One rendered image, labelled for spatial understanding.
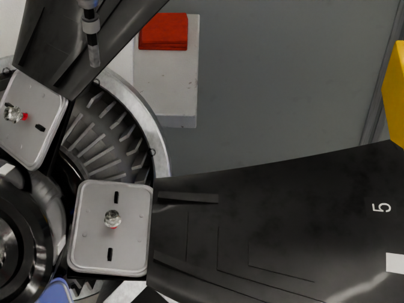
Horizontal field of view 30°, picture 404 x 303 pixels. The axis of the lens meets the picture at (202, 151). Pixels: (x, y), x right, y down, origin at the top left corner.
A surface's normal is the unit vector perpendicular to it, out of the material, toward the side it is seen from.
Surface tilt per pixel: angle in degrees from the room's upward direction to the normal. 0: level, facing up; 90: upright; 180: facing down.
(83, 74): 41
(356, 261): 18
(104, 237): 6
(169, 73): 0
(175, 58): 0
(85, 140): 46
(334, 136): 90
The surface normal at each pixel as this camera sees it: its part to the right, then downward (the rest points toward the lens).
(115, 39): -0.45, -0.18
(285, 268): 0.16, -0.46
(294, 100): -0.02, 0.76
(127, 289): 0.00, 0.17
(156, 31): 0.03, -0.65
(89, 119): 0.59, -0.66
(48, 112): -0.68, -0.25
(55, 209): 0.92, -0.38
